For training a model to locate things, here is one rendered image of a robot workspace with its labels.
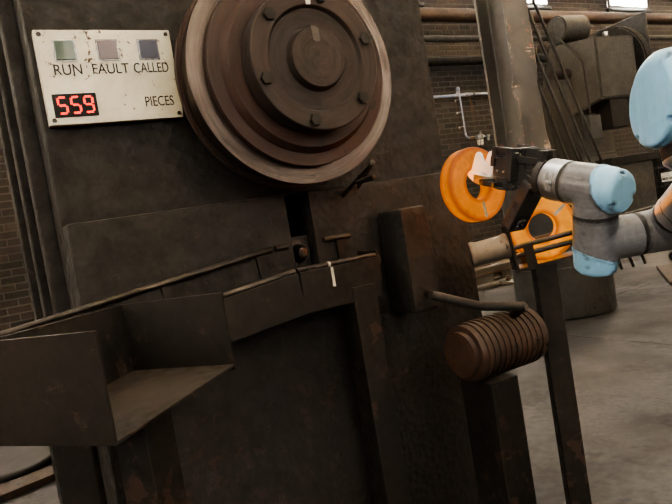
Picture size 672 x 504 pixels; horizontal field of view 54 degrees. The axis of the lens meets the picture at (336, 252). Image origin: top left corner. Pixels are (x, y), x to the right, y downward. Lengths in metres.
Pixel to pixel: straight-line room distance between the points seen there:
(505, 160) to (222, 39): 0.58
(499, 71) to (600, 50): 3.48
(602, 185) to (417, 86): 0.74
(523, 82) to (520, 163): 4.35
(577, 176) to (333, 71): 0.50
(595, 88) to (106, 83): 8.12
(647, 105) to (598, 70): 8.24
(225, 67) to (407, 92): 0.59
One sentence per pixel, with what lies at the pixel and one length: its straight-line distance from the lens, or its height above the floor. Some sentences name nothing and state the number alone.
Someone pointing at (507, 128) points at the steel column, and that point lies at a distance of 5.80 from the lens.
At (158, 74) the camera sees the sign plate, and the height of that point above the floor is 1.15.
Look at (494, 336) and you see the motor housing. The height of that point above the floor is 0.50.
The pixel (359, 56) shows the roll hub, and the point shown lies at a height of 1.12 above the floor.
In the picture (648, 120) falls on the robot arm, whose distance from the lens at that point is 0.89.
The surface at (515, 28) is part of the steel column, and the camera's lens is 5.70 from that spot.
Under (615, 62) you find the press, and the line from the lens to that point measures 9.34.
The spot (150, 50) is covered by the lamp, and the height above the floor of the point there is 1.20.
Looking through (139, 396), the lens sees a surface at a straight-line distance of 0.99.
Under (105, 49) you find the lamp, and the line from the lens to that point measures 1.41.
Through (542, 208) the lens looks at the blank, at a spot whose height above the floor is 0.75.
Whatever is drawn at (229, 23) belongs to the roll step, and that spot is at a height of 1.20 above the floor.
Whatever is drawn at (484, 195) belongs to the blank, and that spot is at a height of 0.80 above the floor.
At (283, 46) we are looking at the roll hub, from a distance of 1.31.
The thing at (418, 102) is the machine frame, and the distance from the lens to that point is 1.75.
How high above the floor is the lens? 0.80
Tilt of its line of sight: 3 degrees down
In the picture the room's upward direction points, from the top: 9 degrees counter-clockwise
